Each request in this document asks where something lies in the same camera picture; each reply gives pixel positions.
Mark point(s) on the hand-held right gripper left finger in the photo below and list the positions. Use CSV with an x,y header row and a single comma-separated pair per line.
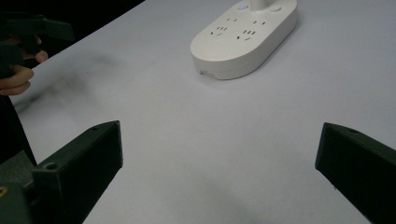
x,y
77,168

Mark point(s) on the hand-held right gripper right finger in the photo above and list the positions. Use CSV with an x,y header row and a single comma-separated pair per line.
x,y
358,165

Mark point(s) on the white power strip lamp base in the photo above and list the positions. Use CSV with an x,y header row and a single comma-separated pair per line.
x,y
243,40

